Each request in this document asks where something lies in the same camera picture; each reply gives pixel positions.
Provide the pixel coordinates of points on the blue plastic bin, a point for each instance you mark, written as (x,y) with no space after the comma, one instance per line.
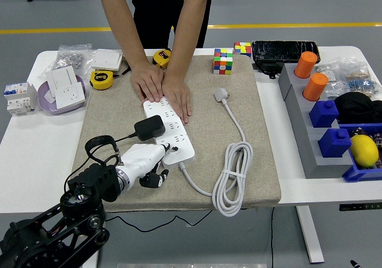
(361,174)

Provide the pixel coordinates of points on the black table control panel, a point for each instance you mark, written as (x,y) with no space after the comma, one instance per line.
(359,207)

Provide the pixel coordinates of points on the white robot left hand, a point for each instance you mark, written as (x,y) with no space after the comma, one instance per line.
(143,159)

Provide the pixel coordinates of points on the person's right forearm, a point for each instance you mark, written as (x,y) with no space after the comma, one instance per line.
(122,26)

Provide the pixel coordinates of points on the clear bag of small parts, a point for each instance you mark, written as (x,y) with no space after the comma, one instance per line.
(334,89)

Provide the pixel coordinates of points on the white power strip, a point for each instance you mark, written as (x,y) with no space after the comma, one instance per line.
(186,148)

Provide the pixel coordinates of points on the black device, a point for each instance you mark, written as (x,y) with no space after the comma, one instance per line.
(268,68)

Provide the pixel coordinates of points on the clear bag of screws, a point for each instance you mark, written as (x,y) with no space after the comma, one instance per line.
(70,59)

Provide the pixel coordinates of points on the white circuit breaker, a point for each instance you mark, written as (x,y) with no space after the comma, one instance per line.
(19,98)

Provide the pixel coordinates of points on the blue block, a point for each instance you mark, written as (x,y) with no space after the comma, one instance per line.
(323,114)
(334,143)

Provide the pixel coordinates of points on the black wrapped tray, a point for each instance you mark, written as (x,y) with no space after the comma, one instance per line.
(283,50)

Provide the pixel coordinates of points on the person's left hand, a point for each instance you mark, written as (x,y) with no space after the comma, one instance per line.
(177,96)

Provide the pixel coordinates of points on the purple bowl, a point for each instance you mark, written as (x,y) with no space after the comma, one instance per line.
(50,107)

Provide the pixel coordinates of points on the grey block holder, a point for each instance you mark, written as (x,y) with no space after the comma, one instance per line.
(307,148)

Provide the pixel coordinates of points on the clear bag of resistors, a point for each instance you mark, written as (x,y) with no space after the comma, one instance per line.
(362,81)

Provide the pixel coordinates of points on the white switch panel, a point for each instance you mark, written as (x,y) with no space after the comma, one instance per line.
(106,59)

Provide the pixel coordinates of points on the orange cylinder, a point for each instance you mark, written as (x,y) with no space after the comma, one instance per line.
(306,65)
(314,86)

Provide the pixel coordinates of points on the person's right hand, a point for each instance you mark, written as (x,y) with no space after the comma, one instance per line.
(146,81)

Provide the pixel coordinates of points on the yellow lemon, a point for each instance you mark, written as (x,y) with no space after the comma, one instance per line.
(363,151)

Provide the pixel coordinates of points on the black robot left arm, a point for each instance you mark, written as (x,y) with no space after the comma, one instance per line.
(89,181)

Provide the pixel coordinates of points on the small colourful puzzle cube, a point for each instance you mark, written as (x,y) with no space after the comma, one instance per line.
(242,49)

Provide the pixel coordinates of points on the black cloth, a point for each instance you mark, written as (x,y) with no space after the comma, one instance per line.
(358,107)

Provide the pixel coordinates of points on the grey-brown mat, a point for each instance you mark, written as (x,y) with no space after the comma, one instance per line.
(104,115)

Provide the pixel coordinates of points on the person's left forearm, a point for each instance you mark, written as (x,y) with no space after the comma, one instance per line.
(186,29)

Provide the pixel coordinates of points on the person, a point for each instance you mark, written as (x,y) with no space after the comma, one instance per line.
(161,11)

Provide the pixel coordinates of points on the large colourful puzzle cube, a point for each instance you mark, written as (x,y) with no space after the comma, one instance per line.
(223,61)

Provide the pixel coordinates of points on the white wall socket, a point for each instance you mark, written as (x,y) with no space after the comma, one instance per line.
(70,95)

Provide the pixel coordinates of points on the white table leg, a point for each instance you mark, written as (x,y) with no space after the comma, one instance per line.
(310,235)

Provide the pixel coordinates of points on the white switch plate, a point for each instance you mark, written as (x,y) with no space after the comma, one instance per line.
(59,78)

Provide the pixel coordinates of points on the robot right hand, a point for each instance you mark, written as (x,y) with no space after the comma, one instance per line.
(355,264)

